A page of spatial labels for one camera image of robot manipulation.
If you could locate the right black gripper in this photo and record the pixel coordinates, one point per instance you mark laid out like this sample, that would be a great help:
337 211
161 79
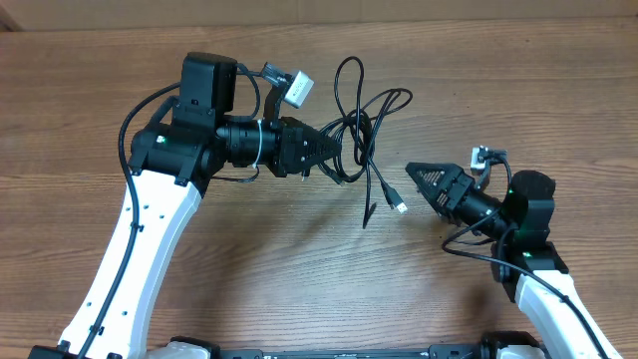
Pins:
457 191

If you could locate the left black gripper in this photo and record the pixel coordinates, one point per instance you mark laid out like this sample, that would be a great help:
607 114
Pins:
288 156

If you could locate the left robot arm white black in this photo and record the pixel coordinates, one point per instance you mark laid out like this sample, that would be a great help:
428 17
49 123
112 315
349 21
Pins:
168 166

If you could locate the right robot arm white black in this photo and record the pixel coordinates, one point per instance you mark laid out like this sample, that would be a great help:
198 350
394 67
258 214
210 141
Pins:
511 234

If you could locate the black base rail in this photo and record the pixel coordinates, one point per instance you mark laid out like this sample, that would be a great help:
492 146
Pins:
441 351

